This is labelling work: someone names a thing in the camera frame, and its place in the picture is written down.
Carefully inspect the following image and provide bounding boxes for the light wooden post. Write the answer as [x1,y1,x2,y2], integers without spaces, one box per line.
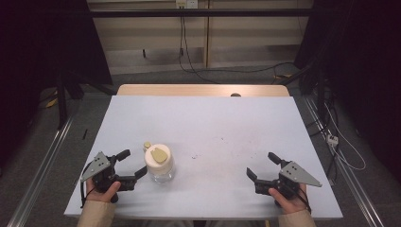
[202,0,212,69]

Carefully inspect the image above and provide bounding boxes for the white cable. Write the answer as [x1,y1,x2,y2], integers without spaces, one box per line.
[323,103,367,172]

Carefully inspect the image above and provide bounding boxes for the white table board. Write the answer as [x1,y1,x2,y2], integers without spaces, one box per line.
[63,95,344,220]

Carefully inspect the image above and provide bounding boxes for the white wall socket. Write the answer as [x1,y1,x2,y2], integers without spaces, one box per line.
[175,0,199,9]

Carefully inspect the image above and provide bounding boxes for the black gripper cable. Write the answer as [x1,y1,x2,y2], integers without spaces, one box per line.
[295,188,313,214]
[79,162,96,209]

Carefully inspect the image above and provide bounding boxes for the black metal stand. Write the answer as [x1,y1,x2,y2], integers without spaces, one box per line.
[55,70,117,131]

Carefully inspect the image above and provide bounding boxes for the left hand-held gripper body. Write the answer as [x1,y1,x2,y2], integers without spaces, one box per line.
[79,150,137,194]

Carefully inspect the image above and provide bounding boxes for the black curtain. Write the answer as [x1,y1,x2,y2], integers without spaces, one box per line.
[0,0,113,171]
[294,0,401,178]

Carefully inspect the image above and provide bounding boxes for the black wall cable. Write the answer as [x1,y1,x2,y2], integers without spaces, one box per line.
[179,15,185,59]

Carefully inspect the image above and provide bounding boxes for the aluminium floor rail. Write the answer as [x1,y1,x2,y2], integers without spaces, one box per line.
[304,96,384,227]
[8,116,75,227]

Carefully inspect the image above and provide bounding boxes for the bundle of black cables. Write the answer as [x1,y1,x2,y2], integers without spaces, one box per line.
[308,93,340,179]

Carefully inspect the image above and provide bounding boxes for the long black floor cable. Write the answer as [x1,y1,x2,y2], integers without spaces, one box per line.
[179,15,297,85]

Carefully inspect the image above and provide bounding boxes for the person's left hand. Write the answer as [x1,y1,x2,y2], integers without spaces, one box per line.
[85,178,122,203]

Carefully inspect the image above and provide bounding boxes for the black metal beam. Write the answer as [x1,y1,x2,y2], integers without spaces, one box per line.
[89,9,316,18]

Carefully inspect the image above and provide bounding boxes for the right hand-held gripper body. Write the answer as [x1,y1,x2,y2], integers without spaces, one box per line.
[254,159,323,200]

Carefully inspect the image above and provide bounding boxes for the white power strip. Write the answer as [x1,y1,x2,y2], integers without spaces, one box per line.
[325,133,340,148]

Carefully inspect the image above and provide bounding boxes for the person's right hand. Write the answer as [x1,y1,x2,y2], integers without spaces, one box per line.
[268,183,311,216]

